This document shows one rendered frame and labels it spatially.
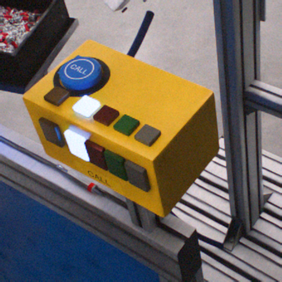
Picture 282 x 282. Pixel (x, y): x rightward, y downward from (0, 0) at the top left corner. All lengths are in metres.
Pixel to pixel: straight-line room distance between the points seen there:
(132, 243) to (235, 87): 0.54
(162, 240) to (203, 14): 1.75
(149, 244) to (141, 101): 0.23
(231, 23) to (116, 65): 0.54
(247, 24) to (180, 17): 1.25
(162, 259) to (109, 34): 1.70
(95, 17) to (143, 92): 1.91
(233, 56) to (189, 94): 0.61
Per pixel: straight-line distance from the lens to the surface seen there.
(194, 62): 2.22
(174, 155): 0.56
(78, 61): 0.63
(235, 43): 1.17
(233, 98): 1.27
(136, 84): 0.60
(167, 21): 2.42
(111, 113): 0.57
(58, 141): 0.62
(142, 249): 0.79
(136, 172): 0.56
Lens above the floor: 1.48
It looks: 47 degrees down
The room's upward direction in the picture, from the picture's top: 9 degrees counter-clockwise
